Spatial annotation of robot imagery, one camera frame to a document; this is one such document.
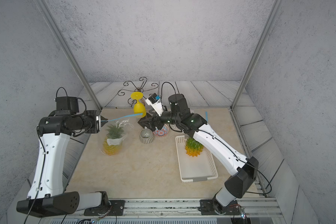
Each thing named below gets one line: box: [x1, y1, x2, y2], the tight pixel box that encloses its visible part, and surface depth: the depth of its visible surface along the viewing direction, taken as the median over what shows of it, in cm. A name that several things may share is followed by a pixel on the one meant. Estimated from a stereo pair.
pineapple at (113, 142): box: [103, 123, 128, 156], surface depth 79 cm
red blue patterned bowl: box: [152, 123, 170, 138], surface depth 63 cm
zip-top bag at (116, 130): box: [98, 112, 144, 156], surface depth 79 cm
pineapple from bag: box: [184, 137, 204, 157], surface depth 86 cm
